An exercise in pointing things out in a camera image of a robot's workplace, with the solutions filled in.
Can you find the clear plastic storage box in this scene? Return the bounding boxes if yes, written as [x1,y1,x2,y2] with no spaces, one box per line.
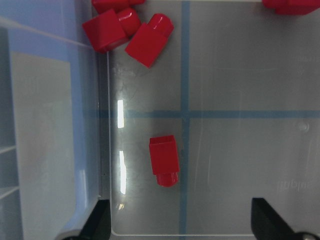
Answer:
[94,0,320,240]

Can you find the blue plastic tray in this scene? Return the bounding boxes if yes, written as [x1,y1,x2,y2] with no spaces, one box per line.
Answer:
[0,0,101,240]

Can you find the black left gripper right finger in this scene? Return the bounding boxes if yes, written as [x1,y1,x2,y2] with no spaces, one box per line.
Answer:
[251,197,320,240]

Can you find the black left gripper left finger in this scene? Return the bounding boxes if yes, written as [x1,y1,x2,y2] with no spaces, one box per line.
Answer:
[65,199,112,240]

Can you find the red block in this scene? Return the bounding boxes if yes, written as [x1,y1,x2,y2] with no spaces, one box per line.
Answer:
[125,13,174,68]
[262,0,320,16]
[91,0,145,14]
[149,135,180,188]
[82,7,141,54]

